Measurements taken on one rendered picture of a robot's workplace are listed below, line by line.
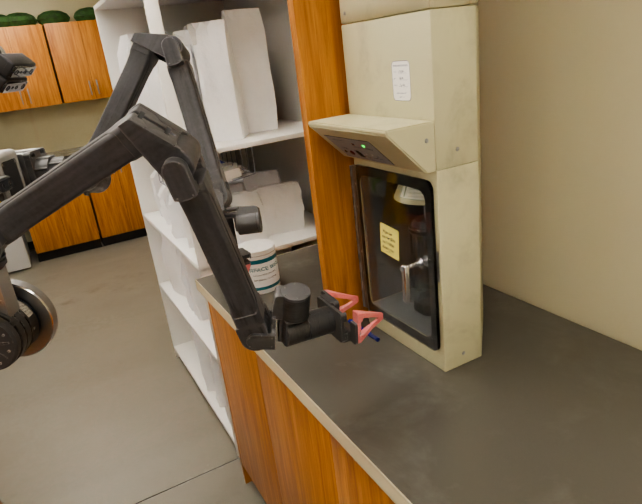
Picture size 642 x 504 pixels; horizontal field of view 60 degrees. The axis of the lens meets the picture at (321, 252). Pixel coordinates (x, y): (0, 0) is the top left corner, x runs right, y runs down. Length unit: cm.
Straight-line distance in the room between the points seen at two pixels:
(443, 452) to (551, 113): 85
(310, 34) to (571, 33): 59
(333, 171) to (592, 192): 62
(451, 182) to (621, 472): 60
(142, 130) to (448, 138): 59
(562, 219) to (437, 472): 75
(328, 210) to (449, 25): 56
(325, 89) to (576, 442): 94
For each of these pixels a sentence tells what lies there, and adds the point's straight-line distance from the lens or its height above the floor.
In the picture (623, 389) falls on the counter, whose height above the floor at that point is 94.
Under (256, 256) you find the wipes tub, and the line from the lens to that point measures 177.
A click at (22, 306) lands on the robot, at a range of 149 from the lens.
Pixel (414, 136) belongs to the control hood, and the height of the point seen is 149.
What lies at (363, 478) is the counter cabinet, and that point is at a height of 82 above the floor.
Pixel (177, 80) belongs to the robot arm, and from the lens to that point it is 149.
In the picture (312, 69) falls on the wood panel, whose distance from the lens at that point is 140.
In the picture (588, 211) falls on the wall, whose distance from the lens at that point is 148.
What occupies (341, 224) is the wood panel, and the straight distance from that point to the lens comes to 148.
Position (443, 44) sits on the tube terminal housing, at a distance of 114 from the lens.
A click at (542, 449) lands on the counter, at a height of 94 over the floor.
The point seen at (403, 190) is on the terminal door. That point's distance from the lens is 123.
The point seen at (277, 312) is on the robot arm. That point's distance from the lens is 107.
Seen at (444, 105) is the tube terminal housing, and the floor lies 154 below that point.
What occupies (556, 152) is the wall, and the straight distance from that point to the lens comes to 151.
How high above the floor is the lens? 167
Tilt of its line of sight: 20 degrees down
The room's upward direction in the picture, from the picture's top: 7 degrees counter-clockwise
